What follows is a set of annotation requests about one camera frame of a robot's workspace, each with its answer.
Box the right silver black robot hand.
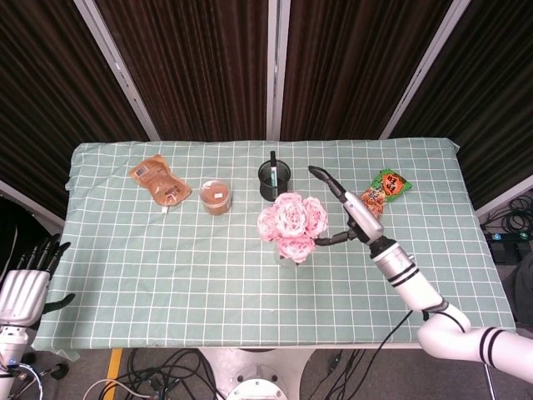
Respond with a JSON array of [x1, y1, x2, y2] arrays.
[[307, 165, 386, 248]]

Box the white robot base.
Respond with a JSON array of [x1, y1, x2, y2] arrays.
[[199, 347, 317, 400]]

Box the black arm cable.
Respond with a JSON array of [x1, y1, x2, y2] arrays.
[[365, 307, 417, 400]]

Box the white floor cable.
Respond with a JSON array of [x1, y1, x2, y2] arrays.
[[82, 377, 147, 400]]

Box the green orange snack bag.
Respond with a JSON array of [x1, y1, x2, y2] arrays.
[[358, 167, 413, 220]]

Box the pink artificial flower bouquet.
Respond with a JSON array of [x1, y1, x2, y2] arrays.
[[257, 191, 330, 264]]

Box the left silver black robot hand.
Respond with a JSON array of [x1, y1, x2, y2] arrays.
[[0, 232, 77, 328]]

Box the black mesh pen holder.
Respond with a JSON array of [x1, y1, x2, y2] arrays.
[[257, 160, 292, 203]]

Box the green white checked tablecloth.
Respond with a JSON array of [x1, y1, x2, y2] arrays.
[[32, 138, 517, 351]]

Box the brown spout pouch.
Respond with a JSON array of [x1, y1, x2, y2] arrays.
[[127, 152, 193, 214]]

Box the coiled black floor cables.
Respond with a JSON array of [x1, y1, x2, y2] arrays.
[[497, 194, 533, 234]]

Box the clear jar of rubber bands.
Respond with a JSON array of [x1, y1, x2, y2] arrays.
[[198, 178, 233, 218]]

